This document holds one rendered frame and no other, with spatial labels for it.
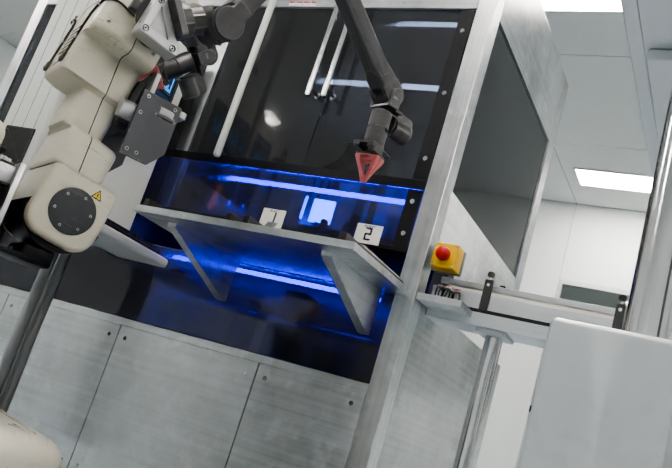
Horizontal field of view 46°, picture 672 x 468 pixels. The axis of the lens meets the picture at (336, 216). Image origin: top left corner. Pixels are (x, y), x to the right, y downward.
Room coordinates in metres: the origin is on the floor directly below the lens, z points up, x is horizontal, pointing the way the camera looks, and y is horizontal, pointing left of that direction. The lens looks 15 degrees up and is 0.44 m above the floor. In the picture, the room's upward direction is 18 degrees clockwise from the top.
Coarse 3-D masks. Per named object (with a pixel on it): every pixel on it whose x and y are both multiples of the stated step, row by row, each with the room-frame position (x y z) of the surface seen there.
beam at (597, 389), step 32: (544, 352) 0.49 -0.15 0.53; (576, 352) 0.48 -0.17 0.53; (608, 352) 0.47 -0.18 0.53; (640, 352) 0.46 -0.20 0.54; (544, 384) 0.48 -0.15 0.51; (576, 384) 0.47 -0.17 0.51; (608, 384) 0.47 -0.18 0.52; (640, 384) 0.46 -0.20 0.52; (544, 416) 0.48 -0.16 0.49; (576, 416) 0.47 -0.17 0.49; (608, 416) 0.46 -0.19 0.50; (640, 416) 0.46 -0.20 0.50; (544, 448) 0.48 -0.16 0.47; (576, 448) 0.47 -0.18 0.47; (608, 448) 0.46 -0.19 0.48; (640, 448) 0.45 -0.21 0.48
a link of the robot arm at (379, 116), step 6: (378, 108) 1.95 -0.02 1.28; (372, 114) 1.96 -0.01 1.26; (378, 114) 1.94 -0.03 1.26; (384, 114) 1.94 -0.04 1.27; (390, 114) 1.95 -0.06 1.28; (372, 120) 1.95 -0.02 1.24; (378, 120) 1.94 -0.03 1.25; (384, 120) 1.94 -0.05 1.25; (390, 120) 1.96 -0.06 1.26; (396, 120) 1.98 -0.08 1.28; (384, 126) 1.95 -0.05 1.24; (390, 126) 1.99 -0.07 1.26; (390, 132) 1.99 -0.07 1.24
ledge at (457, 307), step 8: (424, 296) 2.13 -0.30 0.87; (432, 296) 2.12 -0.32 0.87; (440, 296) 2.11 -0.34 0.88; (424, 304) 2.19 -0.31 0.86; (432, 304) 2.15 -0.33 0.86; (440, 304) 2.12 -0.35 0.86; (448, 304) 2.10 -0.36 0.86; (456, 304) 2.08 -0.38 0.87; (464, 304) 2.10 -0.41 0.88; (448, 312) 2.19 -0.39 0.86; (456, 312) 2.16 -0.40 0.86; (464, 312) 2.12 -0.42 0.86
